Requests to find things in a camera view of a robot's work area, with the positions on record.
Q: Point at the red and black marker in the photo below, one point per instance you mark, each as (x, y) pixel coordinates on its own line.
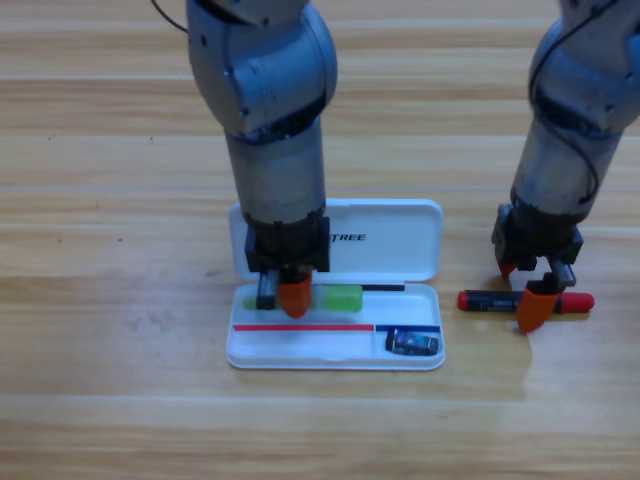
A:
(487, 300)

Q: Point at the green highlighter pen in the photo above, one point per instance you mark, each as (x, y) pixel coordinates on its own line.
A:
(342, 298)

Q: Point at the blue and black eraser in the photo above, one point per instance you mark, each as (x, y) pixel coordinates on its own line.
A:
(412, 342)

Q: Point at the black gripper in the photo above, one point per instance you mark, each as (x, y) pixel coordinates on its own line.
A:
(537, 237)
(287, 245)

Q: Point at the white Unitree pencil case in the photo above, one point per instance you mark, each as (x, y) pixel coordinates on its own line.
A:
(400, 250)

